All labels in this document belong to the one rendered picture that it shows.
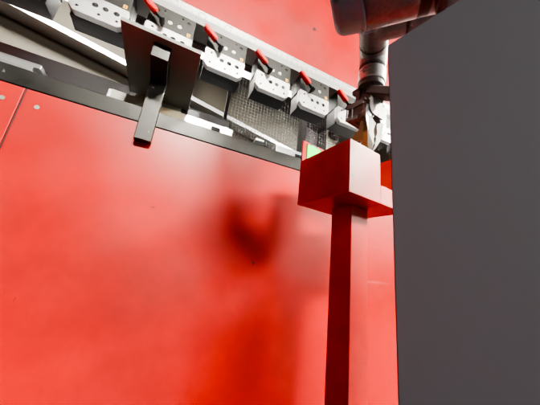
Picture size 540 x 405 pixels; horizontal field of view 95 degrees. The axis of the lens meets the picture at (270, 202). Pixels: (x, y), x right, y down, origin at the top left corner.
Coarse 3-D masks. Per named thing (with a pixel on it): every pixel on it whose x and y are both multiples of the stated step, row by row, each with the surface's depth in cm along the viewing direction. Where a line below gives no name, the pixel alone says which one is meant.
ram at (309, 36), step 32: (160, 0) 86; (192, 0) 92; (224, 0) 98; (256, 0) 106; (288, 0) 114; (320, 0) 124; (224, 32) 95; (256, 32) 102; (288, 32) 110; (320, 32) 119; (288, 64) 106; (320, 64) 114; (352, 64) 124; (352, 96) 119
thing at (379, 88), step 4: (368, 88) 68; (372, 88) 67; (376, 88) 66; (380, 88) 65; (384, 88) 63; (388, 88) 62; (368, 92) 68; (372, 92) 67; (376, 92) 65; (380, 92) 64; (384, 92) 63; (388, 92) 62; (380, 96) 66; (384, 96) 64; (388, 96) 63; (384, 100) 68; (388, 100) 66
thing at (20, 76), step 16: (0, 64) 55; (16, 80) 55; (32, 80) 56; (48, 80) 58; (64, 96) 58; (80, 96) 60; (96, 96) 61; (112, 112) 62; (128, 112) 64; (160, 128) 67; (176, 128) 68; (192, 128) 70; (224, 144) 73; (240, 144) 76; (272, 160) 79; (288, 160) 82
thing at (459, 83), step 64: (512, 0) 21; (448, 64) 24; (512, 64) 20; (448, 128) 23; (512, 128) 19; (448, 192) 21; (512, 192) 18; (448, 256) 20; (512, 256) 17; (448, 320) 19; (512, 320) 17; (448, 384) 18; (512, 384) 16
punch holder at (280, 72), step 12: (252, 72) 103; (264, 72) 99; (276, 72) 102; (288, 72) 105; (252, 84) 100; (264, 84) 98; (276, 84) 101; (288, 84) 103; (252, 96) 102; (264, 96) 101; (276, 96) 100; (276, 108) 107
